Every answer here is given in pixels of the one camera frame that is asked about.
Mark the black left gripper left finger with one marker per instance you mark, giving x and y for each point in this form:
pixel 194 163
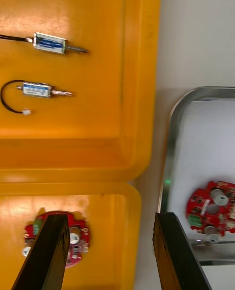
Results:
pixel 46 258

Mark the yellow-orange plastic bin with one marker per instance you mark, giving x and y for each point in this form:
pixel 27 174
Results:
pixel 110 246
pixel 98 74

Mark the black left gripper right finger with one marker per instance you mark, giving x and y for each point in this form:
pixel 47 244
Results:
pixel 173 258

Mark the round red circuit board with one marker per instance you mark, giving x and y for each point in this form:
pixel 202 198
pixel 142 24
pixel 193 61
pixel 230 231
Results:
pixel 198 199
pixel 82 233

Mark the steel tray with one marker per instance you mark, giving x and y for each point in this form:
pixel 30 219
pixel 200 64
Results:
pixel 171 136

